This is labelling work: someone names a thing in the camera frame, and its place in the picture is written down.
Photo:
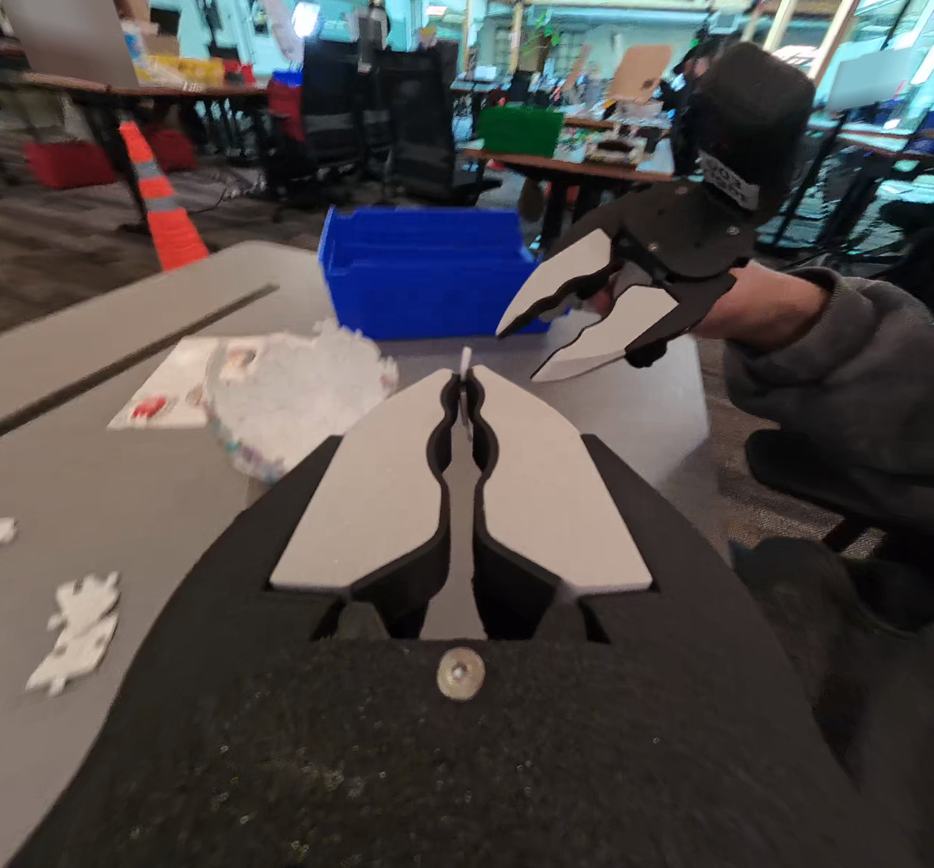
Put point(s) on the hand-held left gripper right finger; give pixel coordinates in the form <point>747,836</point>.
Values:
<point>562,503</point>

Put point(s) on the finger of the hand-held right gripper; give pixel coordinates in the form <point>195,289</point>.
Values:
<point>627,321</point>
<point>562,277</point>

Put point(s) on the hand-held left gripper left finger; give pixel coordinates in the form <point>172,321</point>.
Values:
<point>365,503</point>

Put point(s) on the partly built puzzle ball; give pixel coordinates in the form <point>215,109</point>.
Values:
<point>292,394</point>

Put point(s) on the single white puzzle piece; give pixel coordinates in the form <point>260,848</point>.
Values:
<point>465,386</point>

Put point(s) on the person's right forearm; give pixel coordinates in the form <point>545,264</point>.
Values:
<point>839,372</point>

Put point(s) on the puzzle instruction sheet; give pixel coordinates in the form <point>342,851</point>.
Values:
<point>168,379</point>

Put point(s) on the cluster of loose puzzle pieces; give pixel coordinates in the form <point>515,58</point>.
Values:
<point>80,613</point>

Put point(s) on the person's right hand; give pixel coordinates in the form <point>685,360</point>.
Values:
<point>766,303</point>

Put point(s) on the brown desk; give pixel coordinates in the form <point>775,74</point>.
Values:
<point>182,89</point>
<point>569,168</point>

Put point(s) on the cardboard sheet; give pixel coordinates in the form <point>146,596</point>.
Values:
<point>641,73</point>

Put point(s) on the blue plastic bin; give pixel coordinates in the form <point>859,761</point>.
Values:
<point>423,277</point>

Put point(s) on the green bin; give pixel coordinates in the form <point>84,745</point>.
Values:
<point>519,130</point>

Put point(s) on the black office chair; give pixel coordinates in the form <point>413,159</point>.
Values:
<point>430,124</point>

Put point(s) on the office chair with red cover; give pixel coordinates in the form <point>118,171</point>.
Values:
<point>328,124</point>

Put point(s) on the person's leg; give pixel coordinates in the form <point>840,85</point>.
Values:
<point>861,664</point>

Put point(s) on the orange traffic cone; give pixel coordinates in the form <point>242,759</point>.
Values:
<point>164,211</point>

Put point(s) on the small red bin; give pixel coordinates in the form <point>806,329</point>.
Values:
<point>171,149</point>

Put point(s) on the large red bin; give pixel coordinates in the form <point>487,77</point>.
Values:
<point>69,164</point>

